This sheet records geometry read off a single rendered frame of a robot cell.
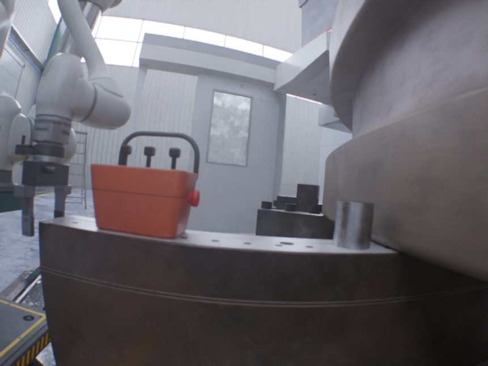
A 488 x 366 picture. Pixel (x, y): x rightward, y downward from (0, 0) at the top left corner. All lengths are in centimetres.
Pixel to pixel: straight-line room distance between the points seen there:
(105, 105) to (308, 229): 117
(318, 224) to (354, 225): 94
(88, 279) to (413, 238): 61
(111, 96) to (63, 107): 15
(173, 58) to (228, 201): 205
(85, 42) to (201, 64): 299
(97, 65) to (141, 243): 51
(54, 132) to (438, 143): 72
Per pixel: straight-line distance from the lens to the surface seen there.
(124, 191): 51
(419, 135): 53
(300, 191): 160
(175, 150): 55
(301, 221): 149
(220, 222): 367
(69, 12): 85
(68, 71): 64
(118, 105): 73
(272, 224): 152
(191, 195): 52
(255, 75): 391
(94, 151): 1411
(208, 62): 375
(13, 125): 87
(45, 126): 62
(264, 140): 390
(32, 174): 60
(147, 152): 57
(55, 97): 62
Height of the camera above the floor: 79
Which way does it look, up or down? 1 degrees up
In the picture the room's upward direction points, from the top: 5 degrees clockwise
